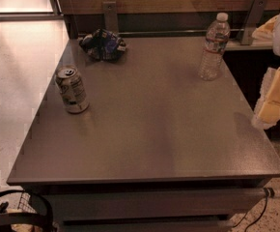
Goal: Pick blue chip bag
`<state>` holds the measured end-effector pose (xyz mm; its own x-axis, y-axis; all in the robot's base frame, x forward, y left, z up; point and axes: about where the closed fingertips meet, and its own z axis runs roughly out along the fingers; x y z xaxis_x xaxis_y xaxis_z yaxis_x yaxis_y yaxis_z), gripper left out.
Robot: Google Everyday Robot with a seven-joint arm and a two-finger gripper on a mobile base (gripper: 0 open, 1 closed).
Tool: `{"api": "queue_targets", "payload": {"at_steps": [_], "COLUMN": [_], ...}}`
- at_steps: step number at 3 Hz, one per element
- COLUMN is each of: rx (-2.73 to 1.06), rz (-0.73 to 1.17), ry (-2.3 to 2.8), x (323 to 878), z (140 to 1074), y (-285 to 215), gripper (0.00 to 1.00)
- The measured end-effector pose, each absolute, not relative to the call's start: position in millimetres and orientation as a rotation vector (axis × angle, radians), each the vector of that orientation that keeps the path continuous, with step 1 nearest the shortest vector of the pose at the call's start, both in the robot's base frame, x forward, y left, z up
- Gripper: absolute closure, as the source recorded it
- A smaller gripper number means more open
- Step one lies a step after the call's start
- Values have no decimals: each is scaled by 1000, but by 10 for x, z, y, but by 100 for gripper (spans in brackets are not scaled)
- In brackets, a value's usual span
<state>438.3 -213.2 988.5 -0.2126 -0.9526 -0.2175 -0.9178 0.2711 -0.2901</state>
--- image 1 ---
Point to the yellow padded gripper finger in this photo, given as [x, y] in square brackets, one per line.
[267, 109]
[265, 31]

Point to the crumpled blue chip bag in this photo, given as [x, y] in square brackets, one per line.
[103, 45]

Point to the clear plastic water bottle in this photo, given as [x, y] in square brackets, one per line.
[216, 40]

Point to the silver soda can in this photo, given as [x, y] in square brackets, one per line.
[69, 82]

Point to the grey drawer cabinet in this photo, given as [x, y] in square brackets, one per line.
[195, 205]

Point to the right metal bracket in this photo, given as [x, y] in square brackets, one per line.
[253, 17]

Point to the metal bracket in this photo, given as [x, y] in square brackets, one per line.
[110, 16]
[253, 17]

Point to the metal wall rail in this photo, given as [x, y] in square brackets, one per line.
[174, 33]

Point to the left metal bracket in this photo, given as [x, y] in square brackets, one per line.
[110, 16]

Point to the black wire basket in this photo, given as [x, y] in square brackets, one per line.
[24, 211]

